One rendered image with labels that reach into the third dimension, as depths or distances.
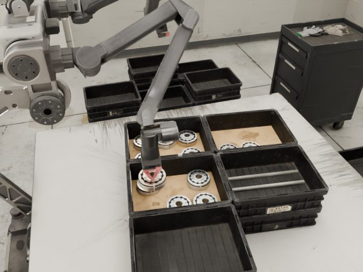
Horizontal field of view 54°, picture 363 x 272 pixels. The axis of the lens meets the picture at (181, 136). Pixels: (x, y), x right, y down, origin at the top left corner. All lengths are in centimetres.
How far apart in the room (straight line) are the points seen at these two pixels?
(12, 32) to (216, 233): 101
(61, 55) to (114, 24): 328
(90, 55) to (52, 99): 41
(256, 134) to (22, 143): 219
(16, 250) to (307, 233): 155
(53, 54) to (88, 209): 78
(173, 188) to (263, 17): 381
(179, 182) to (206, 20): 339
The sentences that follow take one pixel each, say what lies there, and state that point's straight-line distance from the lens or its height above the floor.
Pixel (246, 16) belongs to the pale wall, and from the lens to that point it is 497.
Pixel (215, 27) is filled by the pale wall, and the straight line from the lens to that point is 484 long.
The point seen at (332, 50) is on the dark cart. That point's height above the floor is 84.
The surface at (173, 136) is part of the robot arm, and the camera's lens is 120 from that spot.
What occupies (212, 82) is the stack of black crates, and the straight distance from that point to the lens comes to 304.
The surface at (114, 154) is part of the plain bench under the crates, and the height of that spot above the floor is 70.
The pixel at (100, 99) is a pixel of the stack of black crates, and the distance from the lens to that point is 287.
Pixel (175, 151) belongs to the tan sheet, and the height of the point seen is 83.
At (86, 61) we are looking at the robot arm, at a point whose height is 146.
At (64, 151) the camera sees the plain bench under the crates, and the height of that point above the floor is 70.
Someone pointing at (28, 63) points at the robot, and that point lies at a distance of 123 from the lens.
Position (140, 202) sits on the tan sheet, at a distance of 153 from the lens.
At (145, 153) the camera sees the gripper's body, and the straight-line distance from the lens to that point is 122.
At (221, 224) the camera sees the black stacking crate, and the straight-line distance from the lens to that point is 146.
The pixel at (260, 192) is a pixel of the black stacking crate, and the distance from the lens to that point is 160.
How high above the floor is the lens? 197
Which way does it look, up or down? 38 degrees down
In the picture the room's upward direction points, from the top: straight up
